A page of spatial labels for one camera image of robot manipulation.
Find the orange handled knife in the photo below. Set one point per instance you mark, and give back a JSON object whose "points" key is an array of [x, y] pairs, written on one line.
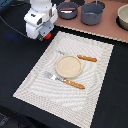
{"points": [[78, 56]]}

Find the grey cooking pot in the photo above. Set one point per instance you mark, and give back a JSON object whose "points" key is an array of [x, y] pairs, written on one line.
{"points": [[91, 13]]}

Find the pink wooden board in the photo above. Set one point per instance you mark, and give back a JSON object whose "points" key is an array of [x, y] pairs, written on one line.
{"points": [[107, 28]]}

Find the red tomato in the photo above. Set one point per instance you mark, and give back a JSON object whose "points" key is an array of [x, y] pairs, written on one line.
{"points": [[48, 36]]}

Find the red sausage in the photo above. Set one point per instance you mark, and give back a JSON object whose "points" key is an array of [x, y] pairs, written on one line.
{"points": [[67, 9]]}

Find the round beige plate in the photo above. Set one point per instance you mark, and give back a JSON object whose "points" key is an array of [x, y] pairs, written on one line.
{"points": [[68, 66]]}

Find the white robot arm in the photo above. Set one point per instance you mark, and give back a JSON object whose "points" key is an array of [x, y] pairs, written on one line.
{"points": [[41, 5]]}

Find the grey frying pan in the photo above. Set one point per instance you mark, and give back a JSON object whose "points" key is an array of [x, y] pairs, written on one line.
{"points": [[67, 16]]}

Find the white toy fish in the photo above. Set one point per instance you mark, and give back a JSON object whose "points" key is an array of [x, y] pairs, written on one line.
{"points": [[66, 12]]}

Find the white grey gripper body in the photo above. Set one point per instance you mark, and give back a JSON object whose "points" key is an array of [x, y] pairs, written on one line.
{"points": [[38, 25]]}

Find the beige bowl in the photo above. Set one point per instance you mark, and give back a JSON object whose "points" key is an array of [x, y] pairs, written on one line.
{"points": [[123, 16]]}

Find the orange handled fork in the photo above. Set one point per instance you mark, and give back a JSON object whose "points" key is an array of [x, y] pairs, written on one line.
{"points": [[69, 82]]}

